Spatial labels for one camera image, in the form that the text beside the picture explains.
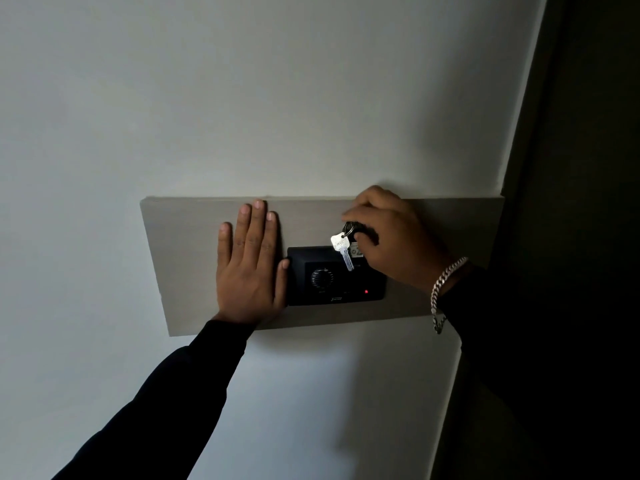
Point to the person's left hand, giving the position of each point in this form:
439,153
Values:
248,274

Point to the person's right hand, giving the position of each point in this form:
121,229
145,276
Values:
397,239

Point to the person's left middle finger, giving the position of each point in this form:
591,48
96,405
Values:
253,227

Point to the person's right fingers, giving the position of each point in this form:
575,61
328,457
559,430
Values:
367,214

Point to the person's left little finger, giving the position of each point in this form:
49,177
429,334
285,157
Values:
224,243

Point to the person's left thumb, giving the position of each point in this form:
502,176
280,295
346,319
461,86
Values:
282,283

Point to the person's right forearm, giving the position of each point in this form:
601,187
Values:
505,344

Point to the person's left forearm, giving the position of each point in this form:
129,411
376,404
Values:
165,409

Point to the white key tag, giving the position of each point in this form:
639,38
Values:
356,250

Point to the black round dial knob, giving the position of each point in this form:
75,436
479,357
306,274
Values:
322,278

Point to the silver key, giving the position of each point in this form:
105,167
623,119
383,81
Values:
343,249

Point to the dark door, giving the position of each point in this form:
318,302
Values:
565,234

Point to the grey wooden wall board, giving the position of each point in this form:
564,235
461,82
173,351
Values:
190,264

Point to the black wall switch panel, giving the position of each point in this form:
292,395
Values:
336,282

